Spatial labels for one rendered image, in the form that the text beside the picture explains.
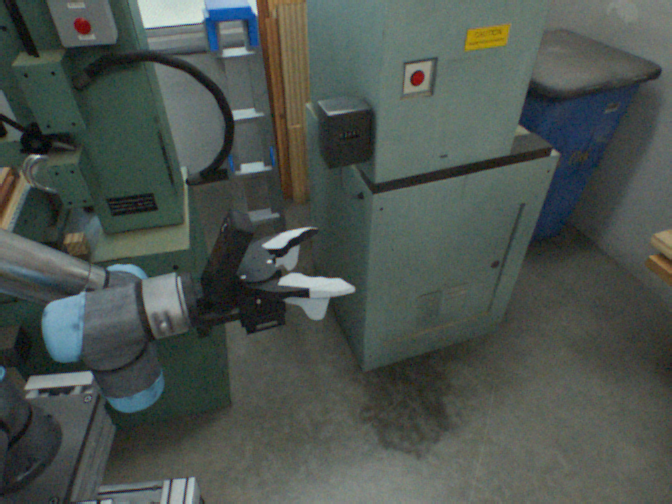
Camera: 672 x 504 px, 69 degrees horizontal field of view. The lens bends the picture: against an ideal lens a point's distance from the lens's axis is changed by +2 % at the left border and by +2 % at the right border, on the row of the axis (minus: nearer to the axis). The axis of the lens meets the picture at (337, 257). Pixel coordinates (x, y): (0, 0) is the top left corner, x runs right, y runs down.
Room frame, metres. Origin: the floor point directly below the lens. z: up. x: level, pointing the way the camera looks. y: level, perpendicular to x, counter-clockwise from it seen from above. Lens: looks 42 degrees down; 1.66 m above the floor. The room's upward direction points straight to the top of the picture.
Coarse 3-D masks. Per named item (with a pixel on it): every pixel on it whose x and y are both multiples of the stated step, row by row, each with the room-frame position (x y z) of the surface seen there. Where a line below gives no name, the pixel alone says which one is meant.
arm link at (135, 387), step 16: (144, 352) 0.37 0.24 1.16; (128, 368) 0.35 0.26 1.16; (144, 368) 0.36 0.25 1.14; (160, 368) 0.40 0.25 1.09; (112, 384) 0.34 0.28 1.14; (128, 384) 0.35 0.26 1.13; (144, 384) 0.36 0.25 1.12; (160, 384) 0.38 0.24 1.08; (112, 400) 0.34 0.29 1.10; (128, 400) 0.34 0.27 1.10; (144, 400) 0.35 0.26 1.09
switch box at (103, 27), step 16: (48, 0) 1.01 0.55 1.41; (64, 0) 1.01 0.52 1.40; (80, 0) 1.02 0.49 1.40; (96, 0) 1.03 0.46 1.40; (64, 16) 1.01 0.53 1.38; (80, 16) 1.02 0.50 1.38; (96, 16) 1.03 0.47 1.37; (112, 16) 1.08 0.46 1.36; (64, 32) 1.01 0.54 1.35; (96, 32) 1.02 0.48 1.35; (112, 32) 1.03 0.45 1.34
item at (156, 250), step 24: (192, 192) 1.37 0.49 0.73; (72, 216) 1.13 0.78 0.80; (96, 216) 1.13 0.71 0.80; (192, 216) 1.21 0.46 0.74; (96, 240) 1.02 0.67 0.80; (120, 240) 1.02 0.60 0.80; (144, 240) 1.02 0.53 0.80; (168, 240) 1.03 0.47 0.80; (192, 240) 1.08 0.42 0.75; (96, 264) 0.94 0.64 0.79; (144, 264) 0.96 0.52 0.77; (168, 264) 0.98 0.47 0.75; (192, 264) 0.99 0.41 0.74
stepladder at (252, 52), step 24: (216, 0) 2.00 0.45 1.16; (240, 0) 2.00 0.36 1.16; (216, 24) 1.94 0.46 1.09; (216, 48) 1.91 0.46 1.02; (240, 48) 1.99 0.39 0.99; (216, 72) 1.91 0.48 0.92; (264, 72) 1.97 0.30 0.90; (264, 96) 1.95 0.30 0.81; (240, 120) 1.88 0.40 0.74; (264, 120) 1.91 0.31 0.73; (264, 144) 1.91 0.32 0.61; (240, 168) 1.86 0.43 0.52; (264, 168) 1.88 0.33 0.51; (240, 192) 1.84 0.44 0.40; (264, 216) 1.84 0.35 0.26
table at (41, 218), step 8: (0, 168) 1.23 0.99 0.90; (48, 200) 1.11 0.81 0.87; (40, 208) 1.05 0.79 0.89; (48, 208) 1.09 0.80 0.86; (40, 216) 1.03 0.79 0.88; (48, 216) 1.07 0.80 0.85; (32, 224) 0.97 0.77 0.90; (40, 224) 1.01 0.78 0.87; (32, 232) 0.95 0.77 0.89; (40, 232) 0.99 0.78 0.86; (40, 240) 0.97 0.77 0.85; (0, 296) 0.76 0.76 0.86; (8, 296) 0.76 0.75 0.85
